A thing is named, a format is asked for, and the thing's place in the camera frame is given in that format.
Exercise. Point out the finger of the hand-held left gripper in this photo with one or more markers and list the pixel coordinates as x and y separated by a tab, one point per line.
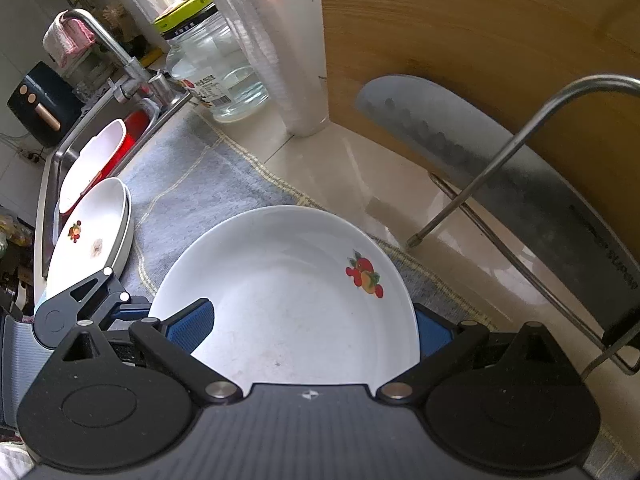
130	310

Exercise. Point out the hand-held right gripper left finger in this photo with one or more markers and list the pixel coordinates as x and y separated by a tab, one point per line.
190	325

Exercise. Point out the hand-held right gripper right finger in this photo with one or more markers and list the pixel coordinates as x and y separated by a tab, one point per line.
432	332

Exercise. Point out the white fruit-print plate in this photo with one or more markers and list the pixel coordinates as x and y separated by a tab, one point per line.
95	220
128	225
290	300

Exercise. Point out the grey checked dish mat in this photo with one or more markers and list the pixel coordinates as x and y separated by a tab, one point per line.
200	185

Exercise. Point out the steel sink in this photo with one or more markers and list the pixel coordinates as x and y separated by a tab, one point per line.
60	155

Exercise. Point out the steel soap dispenser knob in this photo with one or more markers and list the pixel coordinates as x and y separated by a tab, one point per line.
161	87

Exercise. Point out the glass jar yellow lid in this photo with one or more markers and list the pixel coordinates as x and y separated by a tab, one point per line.
220	65

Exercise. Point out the steel faucet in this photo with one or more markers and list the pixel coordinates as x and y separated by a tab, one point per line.
107	42

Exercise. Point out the pink cloth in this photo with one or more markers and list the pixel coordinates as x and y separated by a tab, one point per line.
67	40

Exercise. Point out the stack of clear plastic cups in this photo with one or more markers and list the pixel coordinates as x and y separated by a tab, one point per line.
280	50

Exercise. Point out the bamboo cutting board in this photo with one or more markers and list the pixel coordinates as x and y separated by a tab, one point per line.
475	25

